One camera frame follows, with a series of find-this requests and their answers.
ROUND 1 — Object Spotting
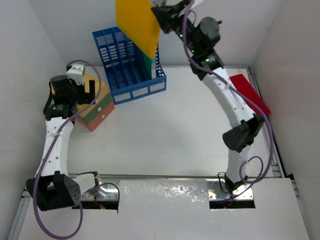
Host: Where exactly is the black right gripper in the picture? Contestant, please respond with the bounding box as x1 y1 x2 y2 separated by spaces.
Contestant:
152 0 200 55

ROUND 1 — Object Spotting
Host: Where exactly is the pink bottom drawer box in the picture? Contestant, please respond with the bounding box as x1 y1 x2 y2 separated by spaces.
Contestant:
76 102 115 132

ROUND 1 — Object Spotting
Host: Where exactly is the orange folder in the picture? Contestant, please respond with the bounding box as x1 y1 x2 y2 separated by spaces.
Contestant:
115 0 161 59

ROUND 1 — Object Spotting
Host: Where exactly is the green folder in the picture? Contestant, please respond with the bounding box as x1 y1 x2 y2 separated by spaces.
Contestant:
142 53 156 80

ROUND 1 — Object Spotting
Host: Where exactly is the red folder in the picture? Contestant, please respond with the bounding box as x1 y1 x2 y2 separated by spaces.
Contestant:
229 74 271 115

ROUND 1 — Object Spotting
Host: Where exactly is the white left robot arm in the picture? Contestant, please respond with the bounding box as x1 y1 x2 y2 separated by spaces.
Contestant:
26 75 98 212

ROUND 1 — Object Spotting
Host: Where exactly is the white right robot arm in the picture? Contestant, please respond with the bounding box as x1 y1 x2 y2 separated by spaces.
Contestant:
151 0 265 194

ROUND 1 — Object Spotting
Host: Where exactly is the blue file organizer rack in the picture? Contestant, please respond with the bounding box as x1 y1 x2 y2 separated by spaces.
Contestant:
92 27 167 105

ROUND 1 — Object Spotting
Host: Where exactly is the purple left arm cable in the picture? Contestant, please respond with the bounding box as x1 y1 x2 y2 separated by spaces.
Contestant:
33 59 120 238

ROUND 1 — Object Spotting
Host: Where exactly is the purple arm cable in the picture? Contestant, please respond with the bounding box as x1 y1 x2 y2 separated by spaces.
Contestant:
33 59 120 238
181 0 273 202

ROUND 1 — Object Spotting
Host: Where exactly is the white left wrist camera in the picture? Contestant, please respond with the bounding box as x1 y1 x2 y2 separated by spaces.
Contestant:
66 63 85 85

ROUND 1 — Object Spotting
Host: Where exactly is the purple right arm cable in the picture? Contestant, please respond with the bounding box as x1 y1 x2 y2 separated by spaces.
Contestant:
181 0 273 202

